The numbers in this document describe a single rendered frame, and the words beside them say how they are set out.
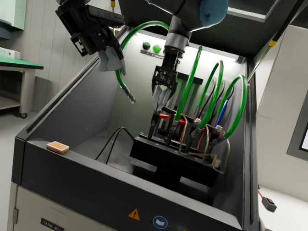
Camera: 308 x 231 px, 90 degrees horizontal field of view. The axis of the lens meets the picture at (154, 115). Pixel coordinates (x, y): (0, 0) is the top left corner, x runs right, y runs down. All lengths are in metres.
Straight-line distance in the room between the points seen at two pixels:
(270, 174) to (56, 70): 3.14
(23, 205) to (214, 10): 0.78
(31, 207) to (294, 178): 0.88
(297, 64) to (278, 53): 0.07
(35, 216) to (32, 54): 3.04
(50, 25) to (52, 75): 0.78
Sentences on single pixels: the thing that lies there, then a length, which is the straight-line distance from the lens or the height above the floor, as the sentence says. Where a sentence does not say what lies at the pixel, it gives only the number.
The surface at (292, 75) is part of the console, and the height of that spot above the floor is 1.37.
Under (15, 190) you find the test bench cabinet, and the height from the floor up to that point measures 0.77.
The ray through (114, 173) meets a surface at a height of 0.95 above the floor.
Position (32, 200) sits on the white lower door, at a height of 0.76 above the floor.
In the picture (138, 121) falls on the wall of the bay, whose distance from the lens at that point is 0.95.
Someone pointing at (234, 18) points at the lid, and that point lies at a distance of 0.82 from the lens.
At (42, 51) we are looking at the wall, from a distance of 3.38.
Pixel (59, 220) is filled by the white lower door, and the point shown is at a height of 0.73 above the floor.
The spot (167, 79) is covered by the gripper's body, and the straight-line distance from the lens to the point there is 0.51.
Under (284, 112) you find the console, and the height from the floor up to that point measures 1.24.
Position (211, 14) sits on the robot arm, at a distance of 0.45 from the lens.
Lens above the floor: 1.23
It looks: 13 degrees down
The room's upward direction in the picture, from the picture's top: 17 degrees clockwise
